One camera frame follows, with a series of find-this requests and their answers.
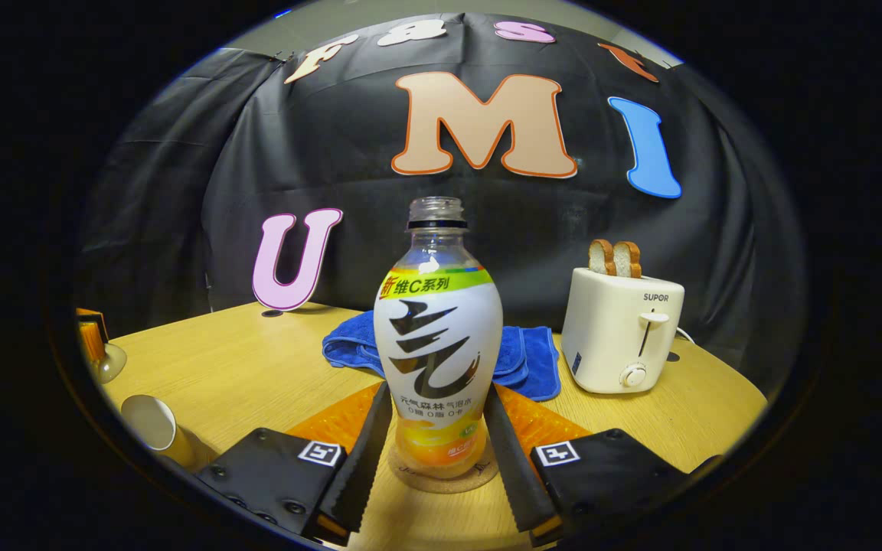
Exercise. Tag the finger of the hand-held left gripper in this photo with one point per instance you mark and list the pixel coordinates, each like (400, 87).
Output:
(91, 337)

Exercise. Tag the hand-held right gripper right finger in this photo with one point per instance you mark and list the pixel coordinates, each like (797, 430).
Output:
(514, 467)

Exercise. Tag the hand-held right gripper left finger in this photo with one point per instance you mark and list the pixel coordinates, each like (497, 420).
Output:
(360, 467)

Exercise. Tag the cream teacup lid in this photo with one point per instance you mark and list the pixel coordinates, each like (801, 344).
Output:
(112, 363)

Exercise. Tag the round wooden coaster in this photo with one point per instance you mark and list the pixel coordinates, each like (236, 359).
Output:
(479, 478)

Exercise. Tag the yellow teacup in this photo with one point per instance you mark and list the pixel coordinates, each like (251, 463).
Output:
(150, 421)

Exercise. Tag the plastic water bottle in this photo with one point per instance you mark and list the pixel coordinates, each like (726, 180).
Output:
(438, 344)

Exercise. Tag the blue towel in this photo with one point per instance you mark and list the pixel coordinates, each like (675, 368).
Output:
(529, 360)

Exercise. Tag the white toaster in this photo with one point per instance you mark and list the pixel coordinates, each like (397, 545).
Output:
(617, 337)

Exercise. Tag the black backdrop cloth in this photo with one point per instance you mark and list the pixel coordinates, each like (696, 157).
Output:
(181, 191)

